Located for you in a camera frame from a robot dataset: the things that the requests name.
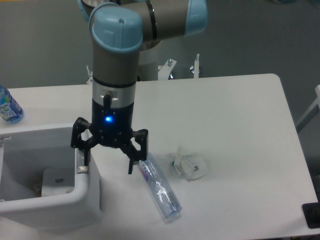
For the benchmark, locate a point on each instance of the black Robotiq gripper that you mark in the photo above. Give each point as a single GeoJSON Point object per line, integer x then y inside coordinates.
{"type": "Point", "coordinates": [112, 129]}

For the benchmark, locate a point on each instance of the white push-lid trash can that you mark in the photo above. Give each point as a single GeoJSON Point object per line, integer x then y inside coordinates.
{"type": "Point", "coordinates": [44, 183]}

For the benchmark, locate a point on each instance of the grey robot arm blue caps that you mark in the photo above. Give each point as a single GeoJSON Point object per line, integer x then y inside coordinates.
{"type": "Point", "coordinates": [118, 31]}

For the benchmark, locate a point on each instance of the clear plastic bottle lying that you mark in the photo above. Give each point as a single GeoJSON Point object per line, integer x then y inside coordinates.
{"type": "Point", "coordinates": [159, 187]}

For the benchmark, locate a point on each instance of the crumpled white paper wad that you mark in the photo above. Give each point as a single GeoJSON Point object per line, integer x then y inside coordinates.
{"type": "Point", "coordinates": [190, 166]}

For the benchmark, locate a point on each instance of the blue labelled water bottle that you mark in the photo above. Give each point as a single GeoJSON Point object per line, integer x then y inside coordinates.
{"type": "Point", "coordinates": [10, 111]}

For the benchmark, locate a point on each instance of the black clamp at table edge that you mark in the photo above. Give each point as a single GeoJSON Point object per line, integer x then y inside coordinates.
{"type": "Point", "coordinates": [311, 213]}

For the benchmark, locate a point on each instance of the white clamp bracket left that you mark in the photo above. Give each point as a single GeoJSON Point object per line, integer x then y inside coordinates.
{"type": "Point", "coordinates": [90, 75]}

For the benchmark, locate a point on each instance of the white clamp bracket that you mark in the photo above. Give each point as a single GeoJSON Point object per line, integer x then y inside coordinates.
{"type": "Point", "coordinates": [165, 72]}
{"type": "Point", "coordinates": [195, 69]}
{"type": "Point", "coordinates": [90, 75]}

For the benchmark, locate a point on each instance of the white clamp bracket middle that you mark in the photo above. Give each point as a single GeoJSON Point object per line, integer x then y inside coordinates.
{"type": "Point", "coordinates": [165, 72]}

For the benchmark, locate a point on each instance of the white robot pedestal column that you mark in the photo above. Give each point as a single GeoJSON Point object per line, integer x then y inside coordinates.
{"type": "Point", "coordinates": [148, 61]}

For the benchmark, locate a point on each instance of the white clamp bracket right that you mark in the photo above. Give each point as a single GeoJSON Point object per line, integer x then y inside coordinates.
{"type": "Point", "coordinates": [195, 69]}

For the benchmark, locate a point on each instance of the white frame at right edge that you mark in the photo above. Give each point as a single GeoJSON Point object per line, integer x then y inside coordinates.
{"type": "Point", "coordinates": [310, 112]}

